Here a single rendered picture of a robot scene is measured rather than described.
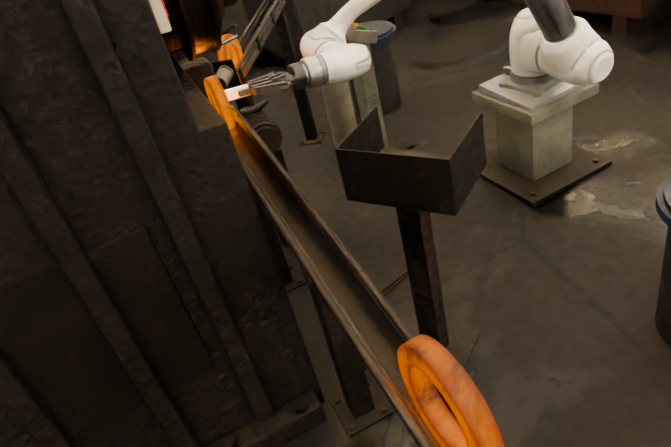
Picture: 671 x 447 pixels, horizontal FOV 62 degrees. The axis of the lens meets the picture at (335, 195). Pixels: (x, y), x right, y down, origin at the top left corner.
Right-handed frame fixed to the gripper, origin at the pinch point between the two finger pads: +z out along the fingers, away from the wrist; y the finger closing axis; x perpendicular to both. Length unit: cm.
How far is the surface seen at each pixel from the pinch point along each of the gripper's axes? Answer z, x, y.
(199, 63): 5.1, 4.9, 20.7
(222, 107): 6.3, -0.2, -7.4
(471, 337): -40, -71, -53
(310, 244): 5, -14, -60
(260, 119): -11.1, -20.4, 26.7
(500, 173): -99, -64, 8
